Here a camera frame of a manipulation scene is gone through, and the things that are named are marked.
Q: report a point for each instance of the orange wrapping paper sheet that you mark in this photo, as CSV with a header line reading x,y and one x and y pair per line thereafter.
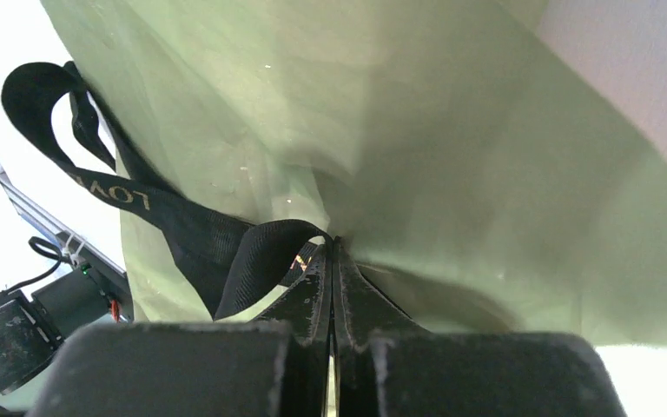
x,y
475,177

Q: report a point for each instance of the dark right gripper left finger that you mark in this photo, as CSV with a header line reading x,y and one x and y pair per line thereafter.
x,y
275,365

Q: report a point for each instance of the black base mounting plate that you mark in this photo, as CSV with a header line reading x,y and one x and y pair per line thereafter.
x,y
39,312

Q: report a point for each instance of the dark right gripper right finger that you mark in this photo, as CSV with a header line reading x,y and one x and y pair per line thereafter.
x,y
388,365

